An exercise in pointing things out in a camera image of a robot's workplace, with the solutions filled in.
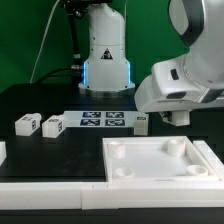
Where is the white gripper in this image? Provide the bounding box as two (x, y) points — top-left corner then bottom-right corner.
(135, 55), (224, 123)

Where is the white square table top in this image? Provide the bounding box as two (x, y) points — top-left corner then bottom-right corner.
(103, 136), (221, 183)

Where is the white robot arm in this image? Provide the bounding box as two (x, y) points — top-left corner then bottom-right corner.
(79, 0), (224, 122)

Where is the white right fence wall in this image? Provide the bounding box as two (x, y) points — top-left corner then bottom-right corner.
(193, 140), (224, 181)

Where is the white fence wall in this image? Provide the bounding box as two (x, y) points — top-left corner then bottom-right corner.
(0, 141), (7, 166)
(0, 181), (224, 210)
(193, 140), (224, 181)

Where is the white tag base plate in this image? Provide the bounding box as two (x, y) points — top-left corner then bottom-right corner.
(64, 111), (148, 128)

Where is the black cable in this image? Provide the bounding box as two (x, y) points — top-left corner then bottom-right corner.
(35, 66), (84, 84)

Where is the white front fence wall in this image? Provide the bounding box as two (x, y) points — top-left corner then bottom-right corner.
(0, 181), (224, 210)

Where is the white cable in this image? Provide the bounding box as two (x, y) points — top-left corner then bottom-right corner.
(29, 0), (62, 84)

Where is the white left fence wall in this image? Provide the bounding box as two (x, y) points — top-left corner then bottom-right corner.
(0, 141), (7, 166)

